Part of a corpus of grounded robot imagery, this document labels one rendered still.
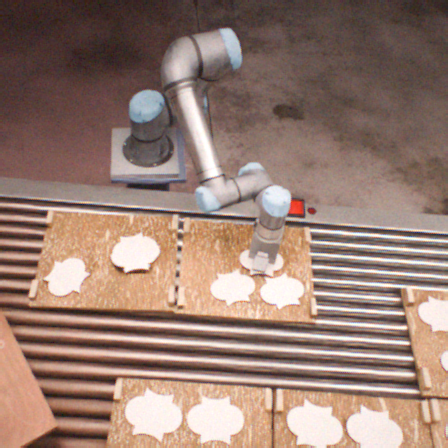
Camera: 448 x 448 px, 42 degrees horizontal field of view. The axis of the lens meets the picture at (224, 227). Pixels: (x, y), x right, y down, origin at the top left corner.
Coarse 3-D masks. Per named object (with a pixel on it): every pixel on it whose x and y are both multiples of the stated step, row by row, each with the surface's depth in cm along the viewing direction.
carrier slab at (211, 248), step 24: (192, 240) 183; (216, 240) 184; (240, 240) 185; (288, 240) 187; (192, 264) 177; (216, 264) 178; (240, 264) 179; (288, 264) 181; (192, 288) 172; (312, 288) 176; (192, 312) 167; (216, 312) 167; (240, 312) 168; (264, 312) 169; (288, 312) 170
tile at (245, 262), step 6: (246, 252) 179; (240, 258) 178; (246, 258) 178; (246, 264) 177; (252, 264) 177; (270, 264) 177; (276, 264) 178; (282, 264) 178; (270, 270) 176; (276, 270) 177; (270, 276) 175
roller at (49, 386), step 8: (40, 384) 151; (48, 384) 151; (56, 384) 151; (64, 384) 151; (72, 384) 152; (80, 384) 152; (88, 384) 152; (96, 384) 152; (104, 384) 153; (112, 384) 153; (48, 392) 151; (56, 392) 151; (64, 392) 151; (72, 392) 151; (80, 392) 151; (88, 392) 151; (96, 392) 152; (104, 392) 152; (112, 392) 152; (272, 400) 154; (272, 408) 155
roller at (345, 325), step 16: (0, 304) 166; (16, 304) 166; (192, 320) 170; (208, 320) 169; (224, 320) 169; (240, 320) 169; (256, 320) 170; (320, 320) 171; (336, 320) 172; (352, 320) 172; (368, 320) 174; (400, 336) 174
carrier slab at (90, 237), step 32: (64, 224) 182; (96, 224) 183; (128, 224) 184; (160, 224) 186; (64, 256) 174; (96, 256) 176; (160, 256) 178; (96, 288) 169; (128, 288) 170; (160, 288) 171
